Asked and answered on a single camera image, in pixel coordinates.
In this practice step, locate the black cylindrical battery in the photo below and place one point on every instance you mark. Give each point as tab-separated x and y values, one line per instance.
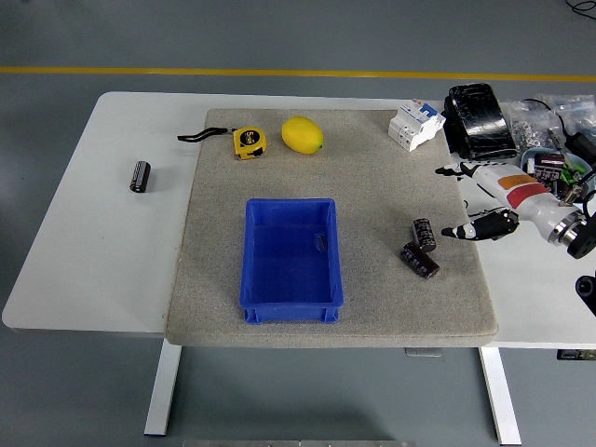
419	261
549	164
423	235
140	177

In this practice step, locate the grey-brown mat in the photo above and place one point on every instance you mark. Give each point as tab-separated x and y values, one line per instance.
372	186

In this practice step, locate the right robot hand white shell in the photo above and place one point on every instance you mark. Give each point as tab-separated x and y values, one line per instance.
521	191

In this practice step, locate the clear plastic bag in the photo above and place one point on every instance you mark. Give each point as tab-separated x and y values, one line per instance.
577	109

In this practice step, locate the yellow lemon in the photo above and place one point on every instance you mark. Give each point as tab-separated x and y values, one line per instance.
302	135

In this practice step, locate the green small parts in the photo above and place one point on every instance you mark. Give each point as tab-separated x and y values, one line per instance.
570	173

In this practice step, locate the blue plastic box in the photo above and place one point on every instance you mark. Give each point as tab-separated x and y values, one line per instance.
288	270

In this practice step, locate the black power adapter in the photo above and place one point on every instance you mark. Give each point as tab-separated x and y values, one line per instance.
584	146

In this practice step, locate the white circuit breaker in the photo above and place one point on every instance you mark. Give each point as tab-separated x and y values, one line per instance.
414	123

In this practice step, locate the black table control panel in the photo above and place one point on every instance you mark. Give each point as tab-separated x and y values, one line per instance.
576	354

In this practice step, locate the black wrapped pedal device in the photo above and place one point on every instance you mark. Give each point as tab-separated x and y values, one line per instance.
479	121

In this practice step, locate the white table leg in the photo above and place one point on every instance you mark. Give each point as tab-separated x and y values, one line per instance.
163	396
500	396

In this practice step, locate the grey under-table bracket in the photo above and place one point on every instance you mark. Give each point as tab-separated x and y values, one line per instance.
423	352

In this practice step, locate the clear bag of washers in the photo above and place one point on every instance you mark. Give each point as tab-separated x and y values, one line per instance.
531	125

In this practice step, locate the light blue bowl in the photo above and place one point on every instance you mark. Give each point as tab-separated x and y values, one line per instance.
528	158

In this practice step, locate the yellow tape measure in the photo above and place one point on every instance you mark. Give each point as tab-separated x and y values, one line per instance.
250	142

